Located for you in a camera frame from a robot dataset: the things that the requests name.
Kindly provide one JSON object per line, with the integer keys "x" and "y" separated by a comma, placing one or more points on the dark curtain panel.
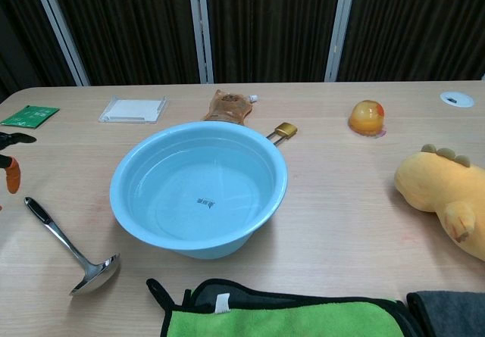
{"x": 22, "y": 30}
{"x": 273, "y": 30}
{"x": 417, "y": 26}
{"x": 132, "y": 30}

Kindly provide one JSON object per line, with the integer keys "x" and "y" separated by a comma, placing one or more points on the green sachet packet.
{"x": 30, "y": 116}

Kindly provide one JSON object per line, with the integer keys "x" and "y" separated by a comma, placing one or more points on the yellow plush dinosaur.
{"x": 428, "y": 185}

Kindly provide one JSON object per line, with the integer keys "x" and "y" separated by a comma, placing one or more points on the metal ladle spoon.
{"x": 94, "y": 275}

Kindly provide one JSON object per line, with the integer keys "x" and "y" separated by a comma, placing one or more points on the orange jelly cup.
{"x": 367, "y": 119}

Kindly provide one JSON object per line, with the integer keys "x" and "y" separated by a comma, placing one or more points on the dark grey towel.
{"x": 454, "y": 314}

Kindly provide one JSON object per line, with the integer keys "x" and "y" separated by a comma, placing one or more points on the green towel black trim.
{"x": 265, "y": 318}

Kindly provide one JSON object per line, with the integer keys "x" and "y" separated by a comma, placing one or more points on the light blue bowl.
{"x": 130, "y": 216}

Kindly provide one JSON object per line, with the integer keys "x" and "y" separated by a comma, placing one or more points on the brass padlock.
{"x": 286, "y": 128}

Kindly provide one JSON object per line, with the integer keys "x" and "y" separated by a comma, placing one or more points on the grey partition post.
{"x": 201, "y": 30}
{"x": 61, "y": 30}
{"x": 341, "y": 30}

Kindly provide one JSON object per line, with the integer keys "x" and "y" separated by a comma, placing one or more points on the brown sauce pouch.
{"x": 227, "y": 108}

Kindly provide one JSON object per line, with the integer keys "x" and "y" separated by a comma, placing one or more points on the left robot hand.
{"x": 13, "y": 178}

